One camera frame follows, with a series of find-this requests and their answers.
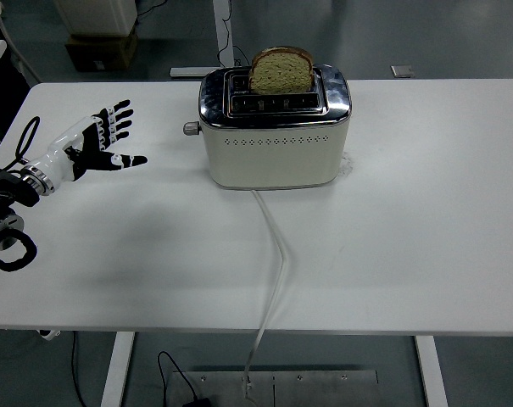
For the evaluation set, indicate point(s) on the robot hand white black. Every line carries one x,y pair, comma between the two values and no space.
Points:
57,163

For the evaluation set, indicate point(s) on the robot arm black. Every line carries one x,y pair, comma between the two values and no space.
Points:
6,191

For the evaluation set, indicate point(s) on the cream and chrome toaster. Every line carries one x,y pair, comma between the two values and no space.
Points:
273,161

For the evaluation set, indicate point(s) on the brown cardboard box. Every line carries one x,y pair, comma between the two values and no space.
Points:
99,53

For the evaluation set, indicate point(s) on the white cabinet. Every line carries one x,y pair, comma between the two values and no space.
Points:
95,15

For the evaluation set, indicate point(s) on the small white black device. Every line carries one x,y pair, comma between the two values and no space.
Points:
49,336

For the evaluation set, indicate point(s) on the white table leg with foot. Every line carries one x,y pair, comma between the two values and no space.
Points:
222,25

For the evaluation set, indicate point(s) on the brown bread slice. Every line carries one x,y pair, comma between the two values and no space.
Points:
281,74

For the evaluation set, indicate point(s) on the black power adapter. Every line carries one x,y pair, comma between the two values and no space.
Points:
199,403

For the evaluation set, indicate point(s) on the grey metal plate with screws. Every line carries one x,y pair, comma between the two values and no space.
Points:
324,390

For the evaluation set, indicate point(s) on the small grey floor plate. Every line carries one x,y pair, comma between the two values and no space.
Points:
402,71

